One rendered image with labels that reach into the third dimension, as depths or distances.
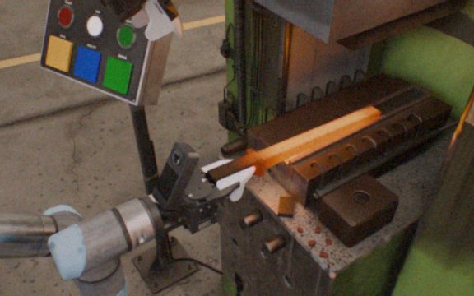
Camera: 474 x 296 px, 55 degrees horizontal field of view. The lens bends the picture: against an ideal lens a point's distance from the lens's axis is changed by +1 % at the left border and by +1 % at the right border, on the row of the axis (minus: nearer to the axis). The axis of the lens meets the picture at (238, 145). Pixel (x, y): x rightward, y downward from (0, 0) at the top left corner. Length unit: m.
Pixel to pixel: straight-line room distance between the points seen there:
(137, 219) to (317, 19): 0.41
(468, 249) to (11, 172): 2.16
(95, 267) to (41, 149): 1.92
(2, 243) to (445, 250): 0.74
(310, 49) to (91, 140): 1.74
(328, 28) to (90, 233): 0.46
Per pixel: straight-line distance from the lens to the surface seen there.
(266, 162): 0.83
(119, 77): 1.12
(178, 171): 0.73
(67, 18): 1.26
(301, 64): 1.07
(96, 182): 2.34
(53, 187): 2.38
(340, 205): 0.83
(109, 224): 0.73
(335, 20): 0.67
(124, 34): 1.12
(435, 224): 0.88
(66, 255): 0.73
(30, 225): 0.84
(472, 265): 0.88
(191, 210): 0.77
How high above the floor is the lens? 1.58
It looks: 40 degrees down
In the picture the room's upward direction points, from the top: straight up
